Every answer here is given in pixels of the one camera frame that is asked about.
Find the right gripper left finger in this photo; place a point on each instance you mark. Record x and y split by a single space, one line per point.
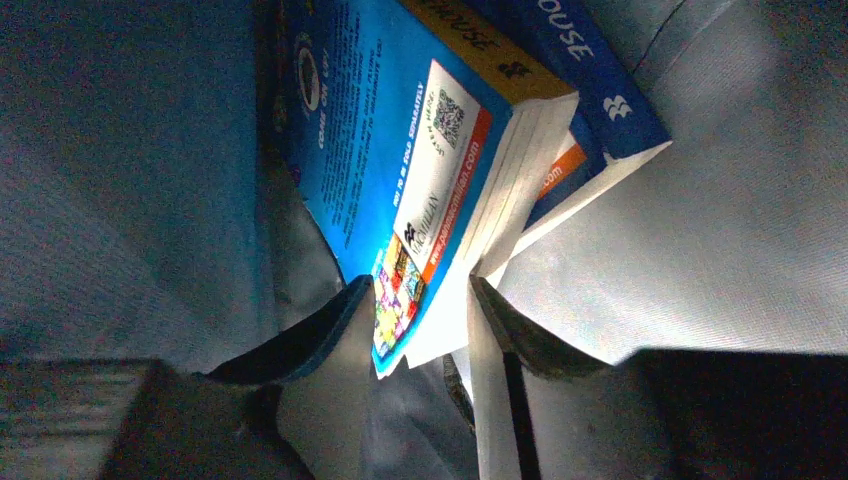
294 407

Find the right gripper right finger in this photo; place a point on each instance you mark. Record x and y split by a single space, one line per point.
543 409

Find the blue-grey backpack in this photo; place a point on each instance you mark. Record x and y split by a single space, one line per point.
127 183

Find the light blue treehouse book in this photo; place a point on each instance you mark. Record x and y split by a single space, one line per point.
419 137

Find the dark blue treehouse book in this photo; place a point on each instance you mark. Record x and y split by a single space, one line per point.
615 129

